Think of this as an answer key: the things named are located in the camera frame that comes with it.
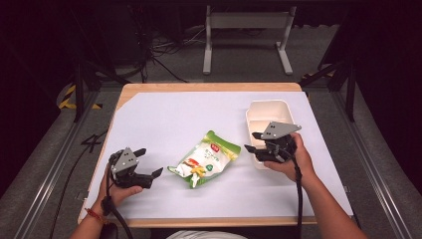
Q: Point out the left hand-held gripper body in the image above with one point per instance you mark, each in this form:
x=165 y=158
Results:
x=127 y=169

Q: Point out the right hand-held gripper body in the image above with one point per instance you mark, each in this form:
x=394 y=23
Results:
x=277 y=142

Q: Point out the white plastic box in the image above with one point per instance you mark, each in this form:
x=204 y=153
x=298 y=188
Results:
x=268 y=119

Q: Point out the green and white snack bag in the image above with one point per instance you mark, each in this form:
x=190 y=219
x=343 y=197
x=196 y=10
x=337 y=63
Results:
x=205 y=159

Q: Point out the person's left hand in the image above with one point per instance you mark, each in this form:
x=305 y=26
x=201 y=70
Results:
x=119 y=192

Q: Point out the person's right hand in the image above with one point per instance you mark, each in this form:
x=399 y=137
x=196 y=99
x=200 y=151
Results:
x=293 y=162

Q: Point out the white paper sheet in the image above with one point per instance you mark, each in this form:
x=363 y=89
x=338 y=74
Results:
x=212 y=156

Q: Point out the person's white clothing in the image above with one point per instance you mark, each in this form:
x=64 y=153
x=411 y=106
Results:
x=205 y=235

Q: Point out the yellow and black striped tape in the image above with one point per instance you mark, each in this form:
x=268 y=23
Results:
x=71 y=98

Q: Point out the black metal stand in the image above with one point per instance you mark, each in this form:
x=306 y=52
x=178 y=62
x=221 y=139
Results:
x=84 y=83
x=341 y=76

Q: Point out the grey metal stand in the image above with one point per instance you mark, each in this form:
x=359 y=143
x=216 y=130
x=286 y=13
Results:
x=247 y=36

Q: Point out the aluminium floor rail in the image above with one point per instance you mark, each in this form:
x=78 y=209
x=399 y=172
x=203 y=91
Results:
x=54 y=166
x=371 y=162

